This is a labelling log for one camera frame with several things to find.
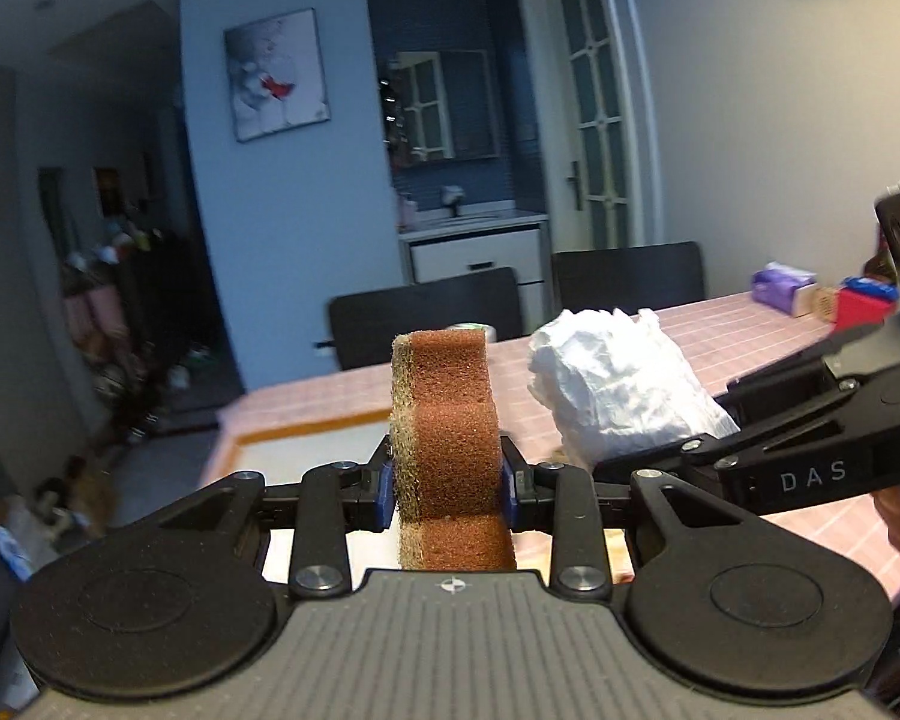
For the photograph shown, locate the white cloth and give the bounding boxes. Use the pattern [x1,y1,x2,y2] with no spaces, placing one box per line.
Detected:
[528,309,740,468]

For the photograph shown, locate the brown sponge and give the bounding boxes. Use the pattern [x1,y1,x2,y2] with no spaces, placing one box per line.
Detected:
[390,330,517,572]

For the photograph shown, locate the beige small box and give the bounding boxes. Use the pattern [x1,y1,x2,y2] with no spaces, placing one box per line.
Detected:
[790,283,839,323]

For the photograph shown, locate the red blue small box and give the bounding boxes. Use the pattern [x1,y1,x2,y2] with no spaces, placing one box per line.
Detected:
[834,277,900,332]

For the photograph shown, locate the purple tissue pack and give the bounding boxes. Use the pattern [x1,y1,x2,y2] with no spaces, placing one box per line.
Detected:
[749,262,818,317]

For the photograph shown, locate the black dining chair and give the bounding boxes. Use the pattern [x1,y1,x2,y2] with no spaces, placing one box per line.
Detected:
[551,242,706,314]
[328,268,523,371]

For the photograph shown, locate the white sink cabinet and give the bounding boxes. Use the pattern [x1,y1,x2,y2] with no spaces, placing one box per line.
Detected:
[398,210,553,335]

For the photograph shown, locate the white glass door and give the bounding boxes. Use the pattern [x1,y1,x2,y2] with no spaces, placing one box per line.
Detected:
[518,0,665,252]

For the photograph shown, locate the wall mirror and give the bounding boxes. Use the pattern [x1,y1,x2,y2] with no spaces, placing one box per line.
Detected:
[379,49,500,169]

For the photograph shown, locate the framed wall painting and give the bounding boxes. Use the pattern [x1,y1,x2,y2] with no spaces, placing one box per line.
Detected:
[224,8,331,143]

